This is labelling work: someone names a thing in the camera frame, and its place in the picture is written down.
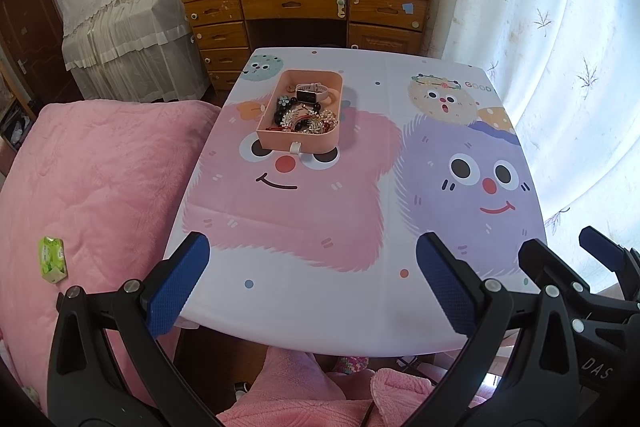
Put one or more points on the wooden desk with drawers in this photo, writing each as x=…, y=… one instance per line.
x=295, y=4

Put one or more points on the pink band smartwatch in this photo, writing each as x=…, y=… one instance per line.
x=307, y=94

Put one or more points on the pink fleece blanket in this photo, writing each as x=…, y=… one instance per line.
x=100, y=207

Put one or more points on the white leaf print curtain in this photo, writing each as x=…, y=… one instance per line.
x=550, y=32

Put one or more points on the person's pink clothed legs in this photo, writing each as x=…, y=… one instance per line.
x=300, y=387

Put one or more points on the multicoloured fuzzy slipper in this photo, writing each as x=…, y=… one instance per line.
x=351, y=363

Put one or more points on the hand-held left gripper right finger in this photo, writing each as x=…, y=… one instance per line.
x=447, y=292

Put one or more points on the pile of gold silver jewelry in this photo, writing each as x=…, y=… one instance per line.
x=312, y=128

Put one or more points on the white green drawer hook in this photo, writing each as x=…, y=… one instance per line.
x=341, y=7

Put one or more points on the lace covered cabinet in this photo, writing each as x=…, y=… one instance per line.
x=125, y=7

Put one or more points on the brown wooden door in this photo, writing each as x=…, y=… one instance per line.
x=30, y=32

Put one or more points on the pink plastic box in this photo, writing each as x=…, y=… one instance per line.
x=310, y=144

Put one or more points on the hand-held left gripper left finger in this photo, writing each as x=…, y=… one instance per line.
x=177, y=287

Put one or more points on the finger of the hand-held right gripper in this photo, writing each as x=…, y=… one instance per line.
x=545, y=264
x=600, y=249

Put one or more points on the green tissue packet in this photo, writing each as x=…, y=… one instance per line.
x=53, y=258

